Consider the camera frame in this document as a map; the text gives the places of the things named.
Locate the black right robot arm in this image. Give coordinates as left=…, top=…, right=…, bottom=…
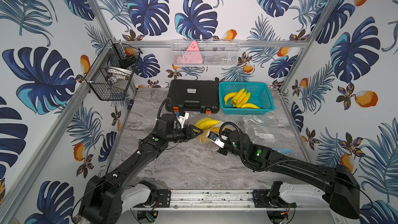
left=217, top=128, right=360, bottom=219

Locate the white wire shelf basket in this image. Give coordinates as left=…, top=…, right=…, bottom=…
left=171, top=39, right=240, bottom=67

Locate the black wire basket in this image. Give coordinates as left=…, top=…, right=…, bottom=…
left=84, top=39, right=143, bottom=101

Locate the aluminium front rail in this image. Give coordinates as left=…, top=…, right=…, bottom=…
left=83, top=188, right=315, bottom=211

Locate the yellow banana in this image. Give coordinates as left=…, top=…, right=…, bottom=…
left=224, top=92, right=237, bottom=105
left=241, top=103, right=260, bottom=109
left=231, top=88, right=245, bottom=105

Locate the pink triangular object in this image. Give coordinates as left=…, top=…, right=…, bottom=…
left=181, top=40, right=204, bottom=65

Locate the clear zip-top bag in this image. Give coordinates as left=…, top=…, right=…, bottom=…
left=238, top=115, right=292, bottom=155

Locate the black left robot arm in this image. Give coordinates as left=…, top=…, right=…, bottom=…
left=78, top=114, right=203, bottom=224

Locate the teal plastic basket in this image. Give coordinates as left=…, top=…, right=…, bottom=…
left=219, top=82, right=275, bottom=115

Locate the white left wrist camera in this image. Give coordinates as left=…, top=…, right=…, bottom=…
left=177, top=112, right=189, bottom=127

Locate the black plastic tool case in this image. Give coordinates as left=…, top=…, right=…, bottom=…
left=165, top=80, right=220, bottom=114

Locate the green-yellow banana bunch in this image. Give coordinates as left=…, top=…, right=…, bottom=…
left=195, top=118, right=220, bottom=130

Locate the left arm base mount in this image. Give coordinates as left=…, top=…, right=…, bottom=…
left=125, top=180, right=172, bottom=208

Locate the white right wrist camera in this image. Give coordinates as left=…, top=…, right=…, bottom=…
left=206, top=131, right=225, bottom=148

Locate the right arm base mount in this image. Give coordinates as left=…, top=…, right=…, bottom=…
left=252, top=181, right=297, bottom=209

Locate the clear bag with banana peel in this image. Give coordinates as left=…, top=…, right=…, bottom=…
left=189, top=116, right=224, bottom=144

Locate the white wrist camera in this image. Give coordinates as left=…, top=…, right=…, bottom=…
left=177, top=112, right=189, bottom=127
left=206, top=131, right=225, bottom=148

